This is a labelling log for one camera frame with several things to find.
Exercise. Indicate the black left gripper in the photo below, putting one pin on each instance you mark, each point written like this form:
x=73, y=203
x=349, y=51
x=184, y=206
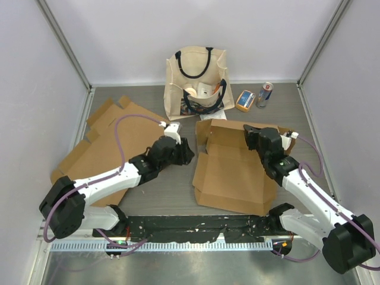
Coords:
x=186, y=154

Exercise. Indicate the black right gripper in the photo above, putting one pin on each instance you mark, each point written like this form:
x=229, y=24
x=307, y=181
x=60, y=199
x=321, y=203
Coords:
x=250, y=133

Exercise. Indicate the brown cardboard box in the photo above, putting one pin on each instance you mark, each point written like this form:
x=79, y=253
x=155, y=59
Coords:
x=228, y=175

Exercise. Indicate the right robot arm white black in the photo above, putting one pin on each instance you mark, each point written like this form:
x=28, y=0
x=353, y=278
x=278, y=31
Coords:
x=344, y=239

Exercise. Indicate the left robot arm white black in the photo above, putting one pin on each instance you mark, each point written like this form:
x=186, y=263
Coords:
x=68, y=206

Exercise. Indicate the white box in bag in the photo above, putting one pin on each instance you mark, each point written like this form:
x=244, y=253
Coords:
x=204, y=91

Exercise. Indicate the white red packet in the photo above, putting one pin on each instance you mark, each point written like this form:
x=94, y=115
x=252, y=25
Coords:
x=216, y=115

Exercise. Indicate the silver blue drink can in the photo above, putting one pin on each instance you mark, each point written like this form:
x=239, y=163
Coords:
x=264, y=95

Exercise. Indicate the orange item in bag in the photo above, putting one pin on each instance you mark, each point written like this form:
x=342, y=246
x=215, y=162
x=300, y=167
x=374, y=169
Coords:
x=216, y=88

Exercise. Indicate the tape roll in bag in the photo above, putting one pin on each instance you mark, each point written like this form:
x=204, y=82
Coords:
x=190, y=90

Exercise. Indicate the flat spare cardboard blank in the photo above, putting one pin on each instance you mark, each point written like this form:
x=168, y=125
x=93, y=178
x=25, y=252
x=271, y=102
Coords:
x=98, y=152

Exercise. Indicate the beige canvas tote bag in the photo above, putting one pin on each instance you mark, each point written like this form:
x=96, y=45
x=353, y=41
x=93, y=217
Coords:
x=194, y=65

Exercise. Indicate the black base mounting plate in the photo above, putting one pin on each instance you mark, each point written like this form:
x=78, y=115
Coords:
x=199, y=229

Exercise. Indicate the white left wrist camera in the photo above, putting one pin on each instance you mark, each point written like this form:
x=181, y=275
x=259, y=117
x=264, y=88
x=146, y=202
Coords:
x=172, y=130

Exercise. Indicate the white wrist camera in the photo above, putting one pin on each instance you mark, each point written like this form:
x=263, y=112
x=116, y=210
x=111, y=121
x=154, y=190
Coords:
x=172, y=130
x=286, y=139

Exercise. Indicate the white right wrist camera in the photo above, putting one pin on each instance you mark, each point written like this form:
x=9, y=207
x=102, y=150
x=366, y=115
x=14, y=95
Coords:
x=286, y=139

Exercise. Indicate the white slotted cable duct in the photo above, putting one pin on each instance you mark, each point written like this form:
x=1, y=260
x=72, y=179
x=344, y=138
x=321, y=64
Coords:
x=102, y=245

